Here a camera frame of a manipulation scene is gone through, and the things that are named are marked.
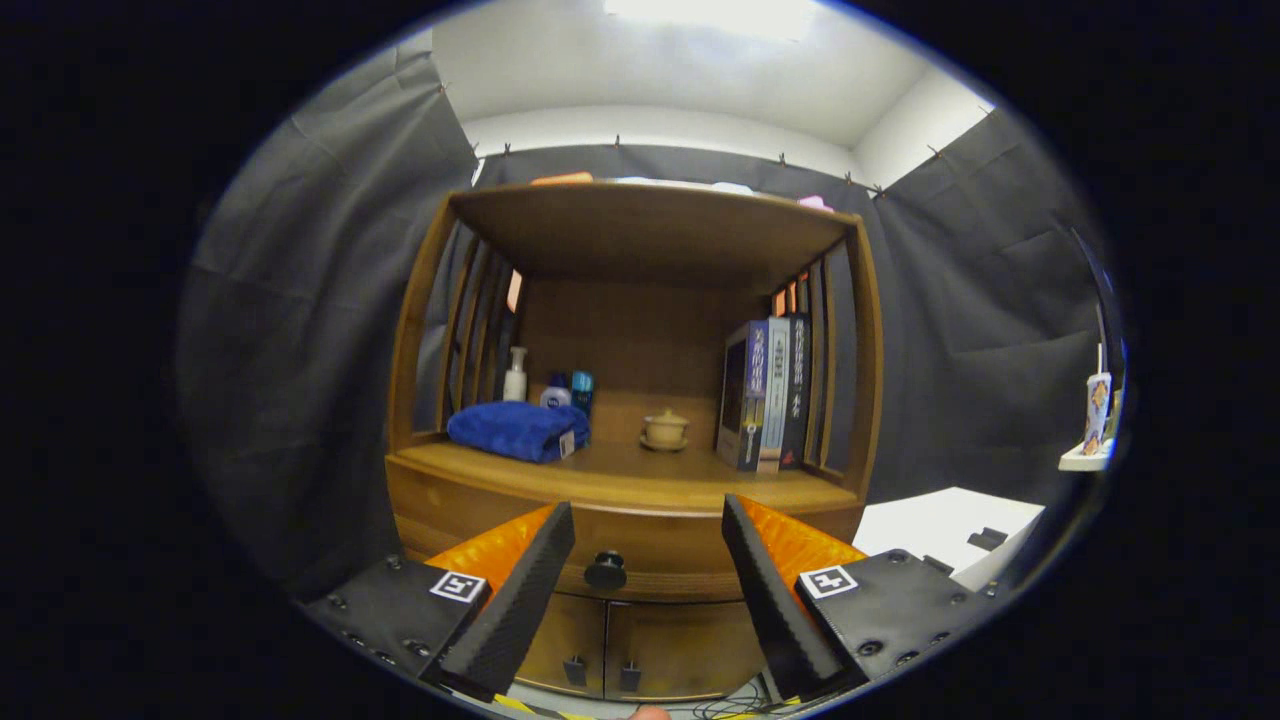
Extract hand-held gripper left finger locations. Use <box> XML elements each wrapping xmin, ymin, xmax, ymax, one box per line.
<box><xmin>300</xmin><ymin>501</ymin><xmax>578</xmax><ymax>703</ymax></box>

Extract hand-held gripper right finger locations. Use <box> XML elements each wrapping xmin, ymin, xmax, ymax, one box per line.
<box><xmin>720</xmin><ymin>492</ymin><xmax>1001</xmax><ymax>703</ymax></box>

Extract wooden drawer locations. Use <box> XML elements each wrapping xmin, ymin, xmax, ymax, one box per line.
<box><xmin>390</xmin><ymin>465</ymin><xmax>866</xmax><ymax>604</ymax></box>

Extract wooden cabinet door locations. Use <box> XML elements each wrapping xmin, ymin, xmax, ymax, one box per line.
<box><xmin>604</xmin><ymin>600</ymin><xmax>766</xmax><ymax>703</ymax></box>
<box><xmin>515</xmin><ymin>592</ymin><xmax>608</xmax><ymax>699</ymax></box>

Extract wooden countertop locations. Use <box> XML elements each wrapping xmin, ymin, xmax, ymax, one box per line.
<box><xmin>385</xmin><ymin>432</ymin><xmax>866</xmax><ymax>516</ymax></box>

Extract wooden cabinet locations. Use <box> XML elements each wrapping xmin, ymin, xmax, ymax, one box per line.
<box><xmin>385</xmin><ymin>180</ymin><xmax>886</xmax><ymax>703</ymax></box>

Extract yellow black hazard tape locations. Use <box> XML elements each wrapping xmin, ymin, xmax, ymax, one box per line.
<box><xmin>490</xmin><ymin>692</ymin><xmax>601</xmax><ymax>720</ymax></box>

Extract blue folded towel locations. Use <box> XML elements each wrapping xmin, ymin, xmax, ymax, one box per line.
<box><xmin>446</xmin><ymin>400</ymin><xmax>591</xmax><ymax>465</ymax></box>

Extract white box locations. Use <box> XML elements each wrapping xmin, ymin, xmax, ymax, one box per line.
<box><xmin>852</xmin><ymin>486</ymin><xmax>1046</xmax><ymax>591</ymax></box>

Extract white spine book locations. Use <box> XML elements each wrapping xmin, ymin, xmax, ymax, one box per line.
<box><xmin>757</xmin><ymin>316</ymin><xmax>793</xmax><ymax>475</ymax></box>

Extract beige lidded teacup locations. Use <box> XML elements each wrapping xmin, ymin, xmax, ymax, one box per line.
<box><xmin>640</xmin><ymin>407</ymin><xmax>691</xmax><ymax>453</ymax></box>

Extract black spine book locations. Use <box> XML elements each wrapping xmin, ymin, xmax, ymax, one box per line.
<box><xmin>780</xmin><ymin>313</ymin><xmax>813</xmax><ymax>471</ymax></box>

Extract blue spine book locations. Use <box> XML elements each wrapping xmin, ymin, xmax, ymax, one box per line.
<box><xmin>715</xmin><ymin>320</ymin><xmax>771</xmax><ymax>473</ymax></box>

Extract black backdrop cloth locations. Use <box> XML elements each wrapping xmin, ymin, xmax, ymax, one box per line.
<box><xmin>175</xmin><ymin>40</ymin><xmax>1131</xmax><ymax>601</ymax></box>

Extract printed paper cup with straw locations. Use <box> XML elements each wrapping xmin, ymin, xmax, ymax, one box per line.
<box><xmin>1083</xmin><ymin>343</ymin><xmax>1113</xmax><ymax>458</ymax></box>

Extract black floor cables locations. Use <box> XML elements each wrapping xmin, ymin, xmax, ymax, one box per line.
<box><xmin>690</xmin><ymin>690</ymin><xmax>791</xmax><ymax>720</ymax></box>

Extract white wall shelf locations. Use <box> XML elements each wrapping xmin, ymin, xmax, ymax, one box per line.
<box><xmin>1058</xmin><ymin>440</ymin><xmax>1116</xmax><ymax>473</ymax></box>

